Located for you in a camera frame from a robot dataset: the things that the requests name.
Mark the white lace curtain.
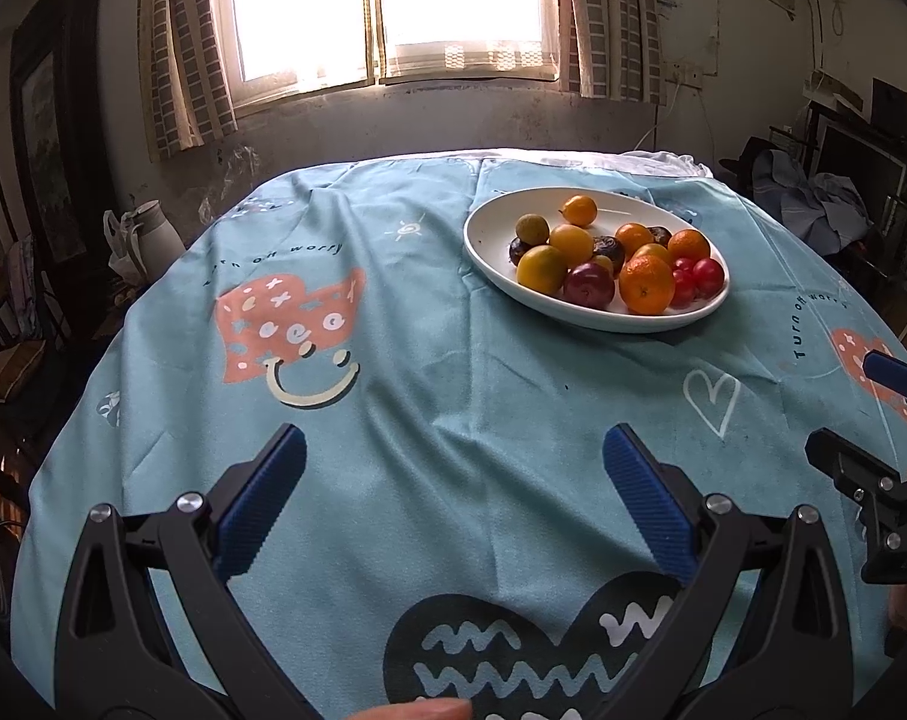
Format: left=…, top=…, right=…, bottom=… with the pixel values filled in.
left=382, top=37, right=559, bottom=83

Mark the pile of clothes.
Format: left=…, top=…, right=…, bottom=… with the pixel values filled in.
left=749, top=148, right=875, bottom=256

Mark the person's left hand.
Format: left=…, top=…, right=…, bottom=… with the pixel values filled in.
left=359, top=699, right=474, bottom=720

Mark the white oval plate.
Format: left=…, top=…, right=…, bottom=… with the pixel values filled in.
left=463, top=185, right=732, bottom=335

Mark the white jug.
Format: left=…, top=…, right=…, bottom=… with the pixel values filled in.
left=127, top=200, right=188, bottom=286

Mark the dark framed picture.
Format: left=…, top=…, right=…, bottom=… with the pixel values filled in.
left=9, top=0, right=105, bottom=263

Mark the white plastic bag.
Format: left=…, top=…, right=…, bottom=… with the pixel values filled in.
left=103, top=208, right=150, bottom=287

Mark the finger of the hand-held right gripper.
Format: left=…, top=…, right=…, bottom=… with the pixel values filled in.
left=804, top=427, right=907, bottom=518
left=862, top=349, right=907, bottom=428

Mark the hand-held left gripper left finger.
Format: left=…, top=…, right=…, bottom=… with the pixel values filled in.
left=54, top=422, right=308, bottom=720

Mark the black monitor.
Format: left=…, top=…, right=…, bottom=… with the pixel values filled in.
left=809, top=101, right=907, bottom=203

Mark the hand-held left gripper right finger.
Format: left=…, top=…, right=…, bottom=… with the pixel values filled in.
left=595, top=422, right=855, bottom=720

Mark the brown seat cushion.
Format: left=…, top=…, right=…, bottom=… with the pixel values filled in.
left=0, top=341, right=49, bottom=406

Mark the checked curtain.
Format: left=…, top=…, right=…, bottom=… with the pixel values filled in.
left=136, top=0, right=237, bottom=162
left=554, top=0, right=668, bottom=106

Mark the white sheet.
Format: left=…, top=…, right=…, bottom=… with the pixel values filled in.
left=490, top=148, right=717, bottom=179

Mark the light blue printed tablecloth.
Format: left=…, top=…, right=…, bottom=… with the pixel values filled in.
left=9, top=154, right=907, bottom=720

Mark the window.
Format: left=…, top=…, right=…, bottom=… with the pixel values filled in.
left=224, top=0, right=563, bottom=102

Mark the large orange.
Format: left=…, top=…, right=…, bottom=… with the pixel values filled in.
left=618, top=255, right=676, bottom=316

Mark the red plum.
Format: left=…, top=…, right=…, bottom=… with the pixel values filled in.
left=562, top=262, right=617, bottom=308

